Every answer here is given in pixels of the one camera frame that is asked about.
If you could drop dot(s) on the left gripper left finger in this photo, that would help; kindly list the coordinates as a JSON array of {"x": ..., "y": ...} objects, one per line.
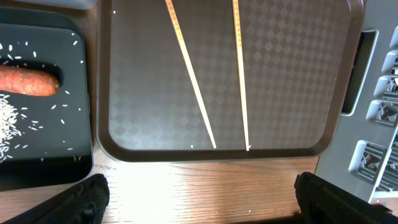
[{"x": 83, "y": 203}]

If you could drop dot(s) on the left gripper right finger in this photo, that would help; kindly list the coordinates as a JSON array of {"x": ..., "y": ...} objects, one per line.
[{"x": 323, "y": 202}]

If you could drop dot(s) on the grey dishwasher rack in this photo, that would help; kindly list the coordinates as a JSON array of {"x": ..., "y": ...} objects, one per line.
[{"x": 362, "y": 158}]

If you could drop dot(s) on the pile of white rice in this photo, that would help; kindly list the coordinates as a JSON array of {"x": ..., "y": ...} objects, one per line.
[{"x": 45, "y": 127}]

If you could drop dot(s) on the orange carrot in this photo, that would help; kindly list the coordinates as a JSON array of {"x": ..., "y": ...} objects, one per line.
[{"x": 28, "y": 82}]

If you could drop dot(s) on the black plastic tray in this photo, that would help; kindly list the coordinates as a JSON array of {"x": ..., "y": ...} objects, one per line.
[{"x": 27, "y": 174}]

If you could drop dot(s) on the dark brown serving tray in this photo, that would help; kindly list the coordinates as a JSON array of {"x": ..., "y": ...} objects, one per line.
[{"x": 297, "y": 56}]

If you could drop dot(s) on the clear plastic bin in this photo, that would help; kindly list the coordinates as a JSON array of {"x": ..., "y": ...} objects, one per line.
[{"x": 71, "y": 4}]

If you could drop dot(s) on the right wooden chopstick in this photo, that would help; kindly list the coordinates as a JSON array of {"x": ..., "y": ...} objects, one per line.
[{"x": 242, "y": 85}]

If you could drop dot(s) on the wooden chopstick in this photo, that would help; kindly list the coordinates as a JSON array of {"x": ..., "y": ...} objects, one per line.
[
  {"x": 242, "y": 85},
  {"x": 190, "y": 70}
]

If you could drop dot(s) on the left wooden chopstick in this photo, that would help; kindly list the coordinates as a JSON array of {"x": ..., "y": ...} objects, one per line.
[{"x": 190, "y": 70}]

